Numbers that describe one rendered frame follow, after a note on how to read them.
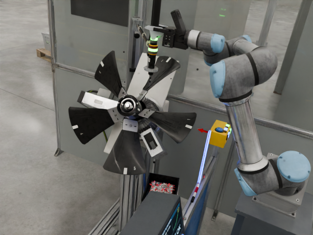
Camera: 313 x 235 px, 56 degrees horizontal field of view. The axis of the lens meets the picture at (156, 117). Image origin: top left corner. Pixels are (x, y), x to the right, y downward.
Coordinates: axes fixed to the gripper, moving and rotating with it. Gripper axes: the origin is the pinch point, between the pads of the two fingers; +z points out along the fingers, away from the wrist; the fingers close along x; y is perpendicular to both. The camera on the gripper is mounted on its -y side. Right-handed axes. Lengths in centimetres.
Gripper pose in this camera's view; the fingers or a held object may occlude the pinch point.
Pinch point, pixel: (149, 25)
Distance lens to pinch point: 143.4
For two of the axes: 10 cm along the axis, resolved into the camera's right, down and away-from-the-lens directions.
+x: 4.1, -4.0, 8.2
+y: -1.0, 8.8, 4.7
